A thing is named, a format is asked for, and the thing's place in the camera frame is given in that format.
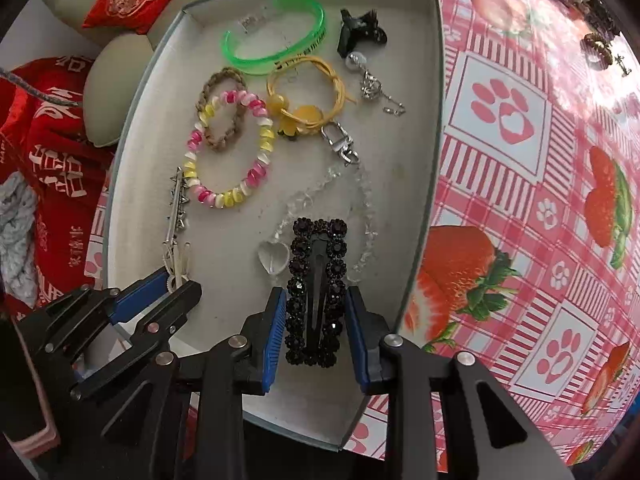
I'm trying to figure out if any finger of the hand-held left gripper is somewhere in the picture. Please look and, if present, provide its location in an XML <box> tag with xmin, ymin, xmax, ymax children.
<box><xmin>70</xmin><ymin>281</ymin><xmax>202</xmax><ymax>401</ymax></box>
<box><xmin>17</xmin><ymin>267</ymin><xmax>175</xmax><ymax>356</ymax></box>

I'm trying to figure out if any black claw hair clip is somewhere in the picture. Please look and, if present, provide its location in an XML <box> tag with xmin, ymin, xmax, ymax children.
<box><xmin>337</xmin><ymin>7</ymin><xmax>388</xmax><ymax>58</ymax></box>

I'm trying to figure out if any pink yellow spiral bracelet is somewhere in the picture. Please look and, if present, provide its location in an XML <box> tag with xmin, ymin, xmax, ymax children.
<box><xmin>182</xmin><ymin>90</ymin><xmax>276</xmax><ymax>209</ymax></box>

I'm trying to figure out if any grey braided cord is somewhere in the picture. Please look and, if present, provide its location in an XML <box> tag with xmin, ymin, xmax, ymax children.
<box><xmin>0</xmin><ymin>67</ymin><xmax>81</xmax><ymax>108</ymax></box>

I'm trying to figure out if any leopard print scrunchie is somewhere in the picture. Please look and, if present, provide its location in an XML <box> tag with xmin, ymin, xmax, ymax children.
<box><xmin>570</xmin><ymin>0</ymin><xmax>618</xmax><ymax>36</ymax></box>

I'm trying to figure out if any black beaded hair clip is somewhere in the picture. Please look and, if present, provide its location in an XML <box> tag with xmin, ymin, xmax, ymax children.
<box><xmin>284</xmin><ymin>217</ymin><xmax>349</xmax><ymax>368</ymax></box>

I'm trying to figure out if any green plastic bangle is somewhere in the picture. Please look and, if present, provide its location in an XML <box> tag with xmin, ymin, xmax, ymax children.
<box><xmin>221</xmin><ymin>0</ymin><xmax>328</xmax><ymax>76</ymax></box>

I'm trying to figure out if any brown spiral hair tie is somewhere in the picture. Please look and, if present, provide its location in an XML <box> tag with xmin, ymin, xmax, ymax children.
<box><xmin>582</xmin><ymin>32</ymin><xmax>618</xmax><ymax>66</ymax></box>

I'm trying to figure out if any yellow flower hair tie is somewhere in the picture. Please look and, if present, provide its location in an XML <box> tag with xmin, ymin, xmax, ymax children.
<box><xmin>266</xmin><ymin>55</ymin><xmax>358</xmax><ymax>138</ymax></box>

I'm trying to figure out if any brown braided hair tie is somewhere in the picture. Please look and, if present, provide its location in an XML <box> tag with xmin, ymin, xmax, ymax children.
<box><xmin>195</xmin><ymin>67</ymin><xmax>248</xmax><ymax>152</ymax></box>

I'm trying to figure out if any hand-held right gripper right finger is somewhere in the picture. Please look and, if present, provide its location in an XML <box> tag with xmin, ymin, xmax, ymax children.
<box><xmin>345</xmin><ymin>286</ymin><xmax>576</xmax><ymax>480</ymax></box>

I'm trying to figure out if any grey jewelry box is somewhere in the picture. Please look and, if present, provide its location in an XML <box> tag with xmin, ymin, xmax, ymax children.
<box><xmin>102</xmin><ymin>0</ymin><xmax>445</xmax><ymax>453</ymax></box>

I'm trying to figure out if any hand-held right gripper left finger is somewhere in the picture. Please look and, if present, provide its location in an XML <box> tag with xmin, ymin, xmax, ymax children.
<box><xmin>50</xmin><ymin>287</ymin><xmax>288</xmax><ymax>480</ymax></box>

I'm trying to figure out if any clear crystal bead chain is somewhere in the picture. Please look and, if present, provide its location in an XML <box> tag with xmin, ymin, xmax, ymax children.
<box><xmin>257</xmin><ymin>122</ymin><xmax>377</xmax><ymax>283</ymax></box>

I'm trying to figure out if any silver spiked hair clip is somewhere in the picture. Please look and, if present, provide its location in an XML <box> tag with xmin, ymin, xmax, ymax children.
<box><xmin>161</xmin><ymin>166</ymin><xmax>193</xmax><ymax>291</ymax></box>

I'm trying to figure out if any red printed blanket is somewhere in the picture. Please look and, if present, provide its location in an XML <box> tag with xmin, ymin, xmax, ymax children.
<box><xmin>0</xmin><ymin>55</ymin><xmax>118</xmax><ymax>311</ymax></box>

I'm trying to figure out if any strawberry paw print tablecloth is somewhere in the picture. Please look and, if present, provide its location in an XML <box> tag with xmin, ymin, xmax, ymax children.
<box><xmin>85</xmin><ymin>0</ymin><xmax>640</xmax><ymax>471</ymax></box>

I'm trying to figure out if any beige sofa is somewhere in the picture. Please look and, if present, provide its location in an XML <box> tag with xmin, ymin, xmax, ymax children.
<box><xmin>42</xmin><ymin>0</ymin><xmax>166</xmax><ymax>148</ymax></box>

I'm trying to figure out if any grey knitted cloth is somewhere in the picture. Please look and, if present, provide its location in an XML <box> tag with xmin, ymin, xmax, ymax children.
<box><xmin>0</xmin><ymin>170</ymin><xmax>41</xmax><ymax>306</ymax></box>

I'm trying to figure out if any silver crown pearl charm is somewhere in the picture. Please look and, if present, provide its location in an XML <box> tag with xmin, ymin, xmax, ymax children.
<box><xmin>345</xmin><ymin>52</ymin><xmax>407</xmax><ymax>116</ymax></box>

